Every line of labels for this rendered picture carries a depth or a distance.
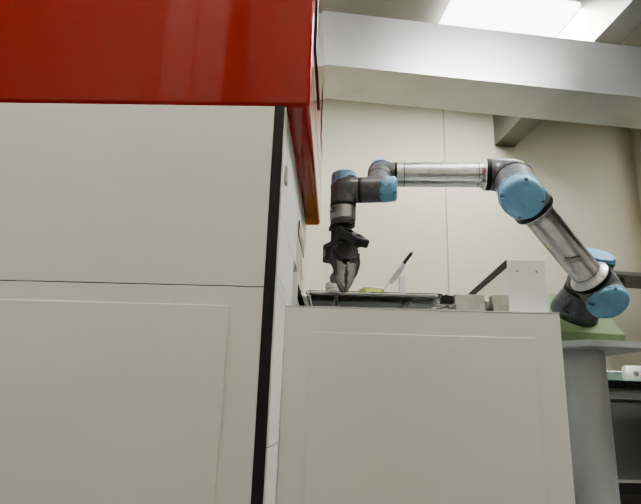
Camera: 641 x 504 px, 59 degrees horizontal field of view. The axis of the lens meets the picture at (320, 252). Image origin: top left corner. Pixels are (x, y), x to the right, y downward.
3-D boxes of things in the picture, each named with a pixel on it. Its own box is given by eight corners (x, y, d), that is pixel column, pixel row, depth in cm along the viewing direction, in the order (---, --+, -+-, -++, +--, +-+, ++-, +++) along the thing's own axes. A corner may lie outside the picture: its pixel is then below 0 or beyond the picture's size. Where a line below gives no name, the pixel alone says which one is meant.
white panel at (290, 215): (264, 286, 111) (274, 106, 122) (294, 338, 189) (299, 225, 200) (279, 286, 111) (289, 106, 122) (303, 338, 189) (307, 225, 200)
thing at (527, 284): (510, 315, 134) (506, 258, 138) (461, 342, 187) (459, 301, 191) (550, 316, 134) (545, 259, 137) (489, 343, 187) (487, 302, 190)
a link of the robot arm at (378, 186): (397, 167, 167) (360, 169, 169) (396, 180, 157) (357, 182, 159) (398, 192, 170) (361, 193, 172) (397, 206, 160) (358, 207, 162)
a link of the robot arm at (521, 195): (624, 283, 173) (520, 152, 159) (642, 309, 160) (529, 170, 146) (589, 303, 178) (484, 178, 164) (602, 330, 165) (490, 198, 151)
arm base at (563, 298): (586, 301, 194) (596, 277, 189) (605, 328, 181) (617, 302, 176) (543, 297, 193) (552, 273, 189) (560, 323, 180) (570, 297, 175)
